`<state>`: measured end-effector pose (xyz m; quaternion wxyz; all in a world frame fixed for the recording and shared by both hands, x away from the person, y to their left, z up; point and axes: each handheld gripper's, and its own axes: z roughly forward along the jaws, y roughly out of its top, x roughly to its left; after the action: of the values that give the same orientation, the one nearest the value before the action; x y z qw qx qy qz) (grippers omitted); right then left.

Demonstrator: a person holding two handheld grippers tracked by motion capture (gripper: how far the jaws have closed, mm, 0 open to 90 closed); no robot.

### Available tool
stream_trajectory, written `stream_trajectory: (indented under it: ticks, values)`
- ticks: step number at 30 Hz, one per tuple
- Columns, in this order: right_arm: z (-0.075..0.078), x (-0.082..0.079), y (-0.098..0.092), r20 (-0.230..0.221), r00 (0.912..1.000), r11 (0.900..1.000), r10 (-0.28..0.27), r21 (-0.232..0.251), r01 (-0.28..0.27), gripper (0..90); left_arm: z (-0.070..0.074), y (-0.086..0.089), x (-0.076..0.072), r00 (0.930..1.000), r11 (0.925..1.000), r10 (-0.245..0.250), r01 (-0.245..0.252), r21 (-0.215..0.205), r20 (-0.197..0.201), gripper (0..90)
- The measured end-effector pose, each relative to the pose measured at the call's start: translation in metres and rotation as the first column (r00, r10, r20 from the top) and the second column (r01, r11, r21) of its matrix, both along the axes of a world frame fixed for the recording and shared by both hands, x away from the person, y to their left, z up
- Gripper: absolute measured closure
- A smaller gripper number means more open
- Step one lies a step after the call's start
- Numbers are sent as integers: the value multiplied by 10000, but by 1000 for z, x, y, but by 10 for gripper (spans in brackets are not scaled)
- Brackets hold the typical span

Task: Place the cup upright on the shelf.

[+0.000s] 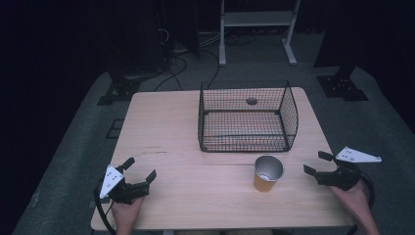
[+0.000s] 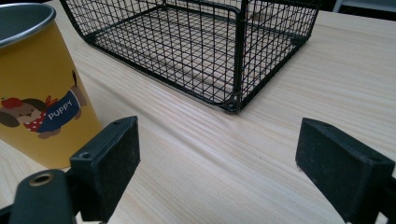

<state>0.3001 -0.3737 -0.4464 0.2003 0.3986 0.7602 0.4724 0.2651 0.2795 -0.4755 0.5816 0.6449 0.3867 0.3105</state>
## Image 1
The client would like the black wire basket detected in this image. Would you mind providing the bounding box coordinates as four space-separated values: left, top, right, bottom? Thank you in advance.
197 79 300 154

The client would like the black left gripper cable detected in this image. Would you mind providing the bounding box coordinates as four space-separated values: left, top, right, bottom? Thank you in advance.
93 178 117 235

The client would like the white metal stand frame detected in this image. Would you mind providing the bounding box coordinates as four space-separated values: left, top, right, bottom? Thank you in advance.
218 0 302 68

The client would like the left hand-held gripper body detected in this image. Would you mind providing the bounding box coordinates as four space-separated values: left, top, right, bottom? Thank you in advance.
98 164 151 206

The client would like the black stand base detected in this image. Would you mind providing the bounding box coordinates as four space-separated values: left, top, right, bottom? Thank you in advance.
315 64 370 103
96 69 164 107

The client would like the black floor cable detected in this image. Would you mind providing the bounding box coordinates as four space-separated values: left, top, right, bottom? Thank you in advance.
199 48 222 90
153 48 189 93

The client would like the person's left hand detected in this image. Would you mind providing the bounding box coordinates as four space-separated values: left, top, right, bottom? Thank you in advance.
110 195 147 235

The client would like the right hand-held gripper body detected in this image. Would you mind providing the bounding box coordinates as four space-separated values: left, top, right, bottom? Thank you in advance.
313 146 383 192

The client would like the orange paper cup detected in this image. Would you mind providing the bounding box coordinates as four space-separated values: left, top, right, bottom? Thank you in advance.
253 154 285 193

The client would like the person's right hand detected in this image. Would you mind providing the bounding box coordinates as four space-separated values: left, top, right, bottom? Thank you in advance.
328 179 374 223

